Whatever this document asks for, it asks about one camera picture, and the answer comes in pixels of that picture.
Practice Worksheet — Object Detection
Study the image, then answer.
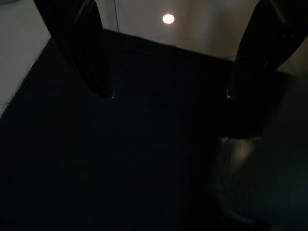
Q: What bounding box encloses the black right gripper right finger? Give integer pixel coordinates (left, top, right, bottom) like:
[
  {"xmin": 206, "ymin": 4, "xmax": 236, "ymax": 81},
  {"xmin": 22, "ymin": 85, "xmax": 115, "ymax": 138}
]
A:
[{"xmin": 226, "ymin": 0, "xmax": 308, "ymax": 99}]

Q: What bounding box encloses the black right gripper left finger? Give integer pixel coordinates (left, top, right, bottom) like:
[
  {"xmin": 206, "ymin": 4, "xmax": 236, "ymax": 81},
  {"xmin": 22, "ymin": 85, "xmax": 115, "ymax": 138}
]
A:
[{"xmin": 32, "ymin": 0, "xmax": 115, "ymax": 99}]

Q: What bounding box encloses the black floor mat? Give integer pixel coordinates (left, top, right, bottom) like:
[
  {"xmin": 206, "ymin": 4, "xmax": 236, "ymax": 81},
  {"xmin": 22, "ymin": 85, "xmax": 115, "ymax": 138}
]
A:
[{"xmin": 0, "ymin": 27, "xmax": 308, "ymax": 231}]

